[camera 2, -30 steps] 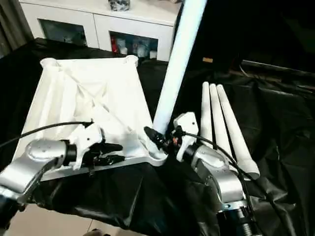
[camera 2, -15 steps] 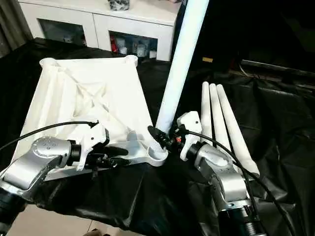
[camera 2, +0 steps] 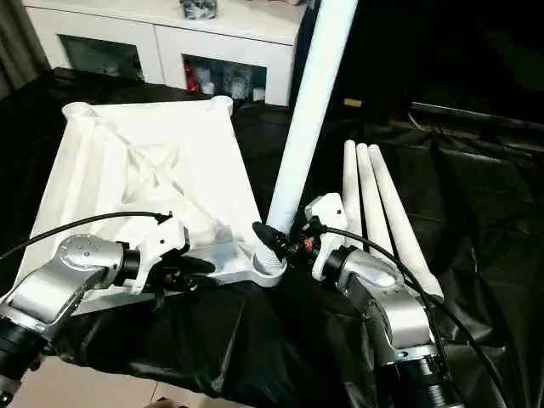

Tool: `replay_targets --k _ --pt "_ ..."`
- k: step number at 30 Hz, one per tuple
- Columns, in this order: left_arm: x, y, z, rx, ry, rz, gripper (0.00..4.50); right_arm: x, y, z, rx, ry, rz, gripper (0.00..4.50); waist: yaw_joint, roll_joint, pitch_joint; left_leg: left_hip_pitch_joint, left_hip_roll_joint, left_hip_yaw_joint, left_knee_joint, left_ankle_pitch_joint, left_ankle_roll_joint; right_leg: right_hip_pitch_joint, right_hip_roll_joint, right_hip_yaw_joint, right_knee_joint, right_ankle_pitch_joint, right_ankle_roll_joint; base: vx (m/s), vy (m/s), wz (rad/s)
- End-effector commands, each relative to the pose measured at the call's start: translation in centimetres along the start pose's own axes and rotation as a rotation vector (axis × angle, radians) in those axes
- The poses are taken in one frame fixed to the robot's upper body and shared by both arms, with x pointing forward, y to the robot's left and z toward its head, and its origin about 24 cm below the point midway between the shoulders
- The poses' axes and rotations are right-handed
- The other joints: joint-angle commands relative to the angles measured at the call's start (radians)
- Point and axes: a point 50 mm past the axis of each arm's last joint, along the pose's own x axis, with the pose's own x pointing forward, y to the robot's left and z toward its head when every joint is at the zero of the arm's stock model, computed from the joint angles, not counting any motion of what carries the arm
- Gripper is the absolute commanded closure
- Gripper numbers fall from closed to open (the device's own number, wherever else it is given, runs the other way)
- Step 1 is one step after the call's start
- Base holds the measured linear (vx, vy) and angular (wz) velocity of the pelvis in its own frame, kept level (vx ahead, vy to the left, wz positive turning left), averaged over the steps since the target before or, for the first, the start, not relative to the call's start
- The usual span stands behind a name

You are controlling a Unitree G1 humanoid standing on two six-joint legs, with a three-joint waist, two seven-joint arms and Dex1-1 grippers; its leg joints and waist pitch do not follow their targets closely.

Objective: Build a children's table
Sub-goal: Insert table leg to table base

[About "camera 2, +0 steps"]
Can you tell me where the white cabinet with glass doors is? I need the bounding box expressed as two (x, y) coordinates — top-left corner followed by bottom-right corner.
(23, 0), (298, 105)

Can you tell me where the white plastic table top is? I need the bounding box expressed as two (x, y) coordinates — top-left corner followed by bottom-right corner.
(19, 95), (290, 315)

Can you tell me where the white plastic table leg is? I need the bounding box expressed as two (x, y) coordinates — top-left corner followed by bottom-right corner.
(355, 143), (392, 256)
(253, 0), (360, 275)
(342, 139), (365, 252)
(367, 144), (445, 303)

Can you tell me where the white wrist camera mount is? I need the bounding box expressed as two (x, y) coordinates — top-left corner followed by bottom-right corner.
(303, 193), (349, 281)
(127, 218), (190, 294)

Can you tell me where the blue upright panel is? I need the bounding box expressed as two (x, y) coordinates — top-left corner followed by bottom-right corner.
(291, 0), (314, 107)

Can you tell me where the black long bar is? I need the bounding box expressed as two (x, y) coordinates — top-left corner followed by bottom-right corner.
(410, 101), (544, 128)

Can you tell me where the grey curtain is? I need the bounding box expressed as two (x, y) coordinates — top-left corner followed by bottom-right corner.
(0, 0), (52, 101)

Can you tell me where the black plastic mat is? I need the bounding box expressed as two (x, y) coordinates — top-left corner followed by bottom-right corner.
(0, 67), (544, 408)

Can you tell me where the black case with yellow label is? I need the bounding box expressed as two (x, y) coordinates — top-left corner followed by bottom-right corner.
(322, 0), (426, 124)

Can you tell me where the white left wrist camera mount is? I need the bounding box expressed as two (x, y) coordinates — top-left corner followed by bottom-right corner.
(127, 218), (190, 294)

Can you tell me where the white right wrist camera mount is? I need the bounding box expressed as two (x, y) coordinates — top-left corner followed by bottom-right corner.
(303, 193), (349, 281)

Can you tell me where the dark crumpled bag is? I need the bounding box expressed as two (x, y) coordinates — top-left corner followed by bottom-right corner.
(178, 0), (220, 20)

